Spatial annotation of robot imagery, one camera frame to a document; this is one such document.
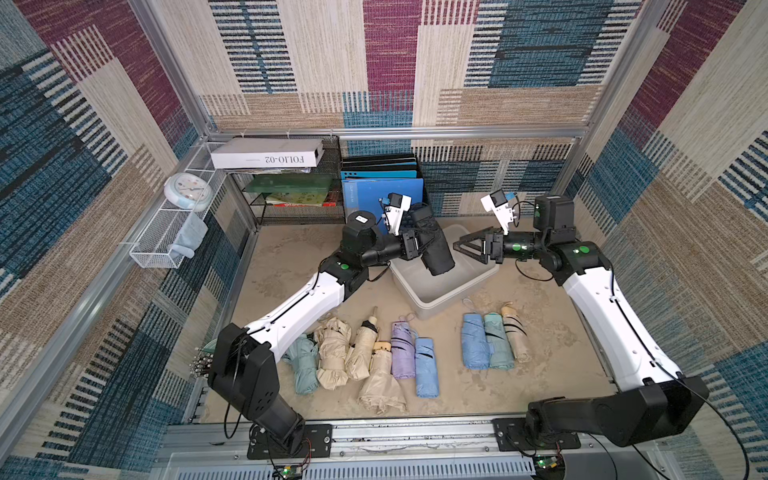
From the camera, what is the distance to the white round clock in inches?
A: 28.9

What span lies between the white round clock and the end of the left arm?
0.52m

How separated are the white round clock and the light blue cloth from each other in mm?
31
